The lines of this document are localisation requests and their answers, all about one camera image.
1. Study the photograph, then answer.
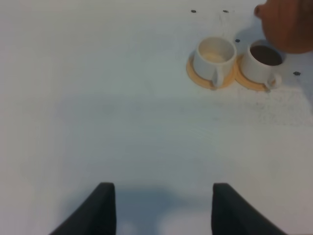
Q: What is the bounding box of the left orange saucer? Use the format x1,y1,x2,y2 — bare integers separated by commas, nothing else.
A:
186,51,235,90

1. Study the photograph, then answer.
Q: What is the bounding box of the white teacup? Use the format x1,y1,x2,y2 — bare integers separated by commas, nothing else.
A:
193,36,237,88
240,40,286,90

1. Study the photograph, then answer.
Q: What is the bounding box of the right orange saucer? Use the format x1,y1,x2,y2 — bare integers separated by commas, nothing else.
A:
234,54,269,92

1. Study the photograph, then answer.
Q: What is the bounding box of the orange saucer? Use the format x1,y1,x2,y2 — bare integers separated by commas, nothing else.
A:
234,54,269,92
186,51,235,90

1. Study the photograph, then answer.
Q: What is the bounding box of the left white teacup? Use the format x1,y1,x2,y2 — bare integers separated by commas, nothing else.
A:
193,36,237,88

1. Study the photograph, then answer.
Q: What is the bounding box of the right white teacup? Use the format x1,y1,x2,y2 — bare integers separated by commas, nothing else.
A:
240,40,286,90

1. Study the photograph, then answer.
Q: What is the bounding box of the brown clay teapot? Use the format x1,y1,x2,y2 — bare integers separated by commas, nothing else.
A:
254,0,313,54

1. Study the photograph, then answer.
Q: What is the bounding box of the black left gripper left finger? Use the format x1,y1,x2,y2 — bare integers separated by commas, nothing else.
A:
52,183,117,235

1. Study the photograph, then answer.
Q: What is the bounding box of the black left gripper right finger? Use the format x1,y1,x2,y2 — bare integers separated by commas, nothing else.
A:
211,183,285,235

